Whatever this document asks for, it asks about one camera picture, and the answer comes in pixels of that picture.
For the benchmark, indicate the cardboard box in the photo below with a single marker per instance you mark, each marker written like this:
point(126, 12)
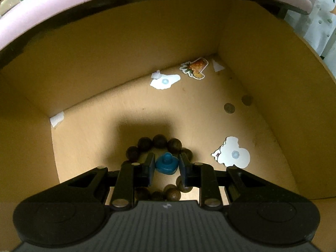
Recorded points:
point(131, 84)

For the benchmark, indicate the pink foam table edge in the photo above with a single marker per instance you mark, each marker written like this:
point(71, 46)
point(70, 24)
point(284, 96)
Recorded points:
point(78, 2)

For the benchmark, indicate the small blue plastic piece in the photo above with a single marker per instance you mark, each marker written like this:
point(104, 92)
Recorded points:
point(165, 164)

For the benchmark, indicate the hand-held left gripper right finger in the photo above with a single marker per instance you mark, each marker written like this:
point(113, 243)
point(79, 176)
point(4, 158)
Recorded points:
point(184, 170)

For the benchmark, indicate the white sticker at right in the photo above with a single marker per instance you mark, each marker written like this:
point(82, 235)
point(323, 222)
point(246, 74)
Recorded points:
point(231, 153)

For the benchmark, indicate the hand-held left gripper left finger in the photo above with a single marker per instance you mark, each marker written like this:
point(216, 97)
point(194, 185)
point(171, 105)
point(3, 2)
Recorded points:
point(150, 168)

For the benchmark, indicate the white paper scrap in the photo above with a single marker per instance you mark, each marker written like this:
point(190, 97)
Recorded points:
point(217, 65)
point(57, 119)

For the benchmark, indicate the pineapple sticker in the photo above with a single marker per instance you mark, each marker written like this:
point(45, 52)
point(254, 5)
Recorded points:
point(194, 68)

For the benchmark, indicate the white sticker near back wall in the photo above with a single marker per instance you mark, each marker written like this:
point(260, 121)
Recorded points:
point(164, 80)

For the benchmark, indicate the white perforated panel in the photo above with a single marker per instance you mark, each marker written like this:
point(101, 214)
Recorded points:
point(319, 10)

